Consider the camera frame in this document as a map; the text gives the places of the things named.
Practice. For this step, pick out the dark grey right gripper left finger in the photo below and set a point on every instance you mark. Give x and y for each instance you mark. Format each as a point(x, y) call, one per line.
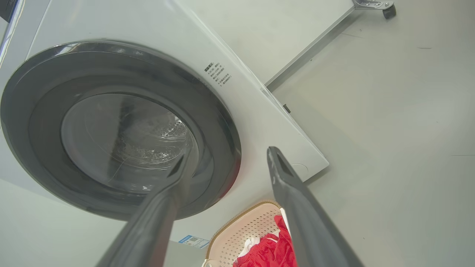
point(156, 222)

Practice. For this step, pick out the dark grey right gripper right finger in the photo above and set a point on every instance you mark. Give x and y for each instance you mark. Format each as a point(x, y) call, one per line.
point(304, 215)

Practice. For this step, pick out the beige perforated laundry basket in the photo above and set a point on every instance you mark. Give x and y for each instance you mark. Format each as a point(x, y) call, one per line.
point(237, 230)

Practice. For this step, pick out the blue energy label sticker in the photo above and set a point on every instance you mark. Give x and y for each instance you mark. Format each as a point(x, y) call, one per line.
point(193, 241)

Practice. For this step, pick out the round drain filter cover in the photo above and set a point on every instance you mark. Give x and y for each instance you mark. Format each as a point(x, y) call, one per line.
point(302, 168)

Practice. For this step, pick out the red garment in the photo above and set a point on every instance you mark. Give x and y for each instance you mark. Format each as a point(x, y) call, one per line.
point(267, 252)

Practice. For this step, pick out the white garment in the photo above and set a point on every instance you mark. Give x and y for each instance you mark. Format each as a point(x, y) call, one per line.
point(249, 243)

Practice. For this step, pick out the white front-load washing machine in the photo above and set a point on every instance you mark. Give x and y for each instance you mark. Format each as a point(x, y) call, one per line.
point(252, 122)

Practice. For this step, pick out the round dark glass washer door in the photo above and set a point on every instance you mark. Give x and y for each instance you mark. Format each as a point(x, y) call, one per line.
point(44, 111)

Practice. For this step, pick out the white partition panel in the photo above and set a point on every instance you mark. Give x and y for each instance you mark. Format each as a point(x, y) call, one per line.
point(267, 29)

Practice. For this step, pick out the grey metal foot with caster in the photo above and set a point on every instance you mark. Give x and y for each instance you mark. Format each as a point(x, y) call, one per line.
point(371, 3)

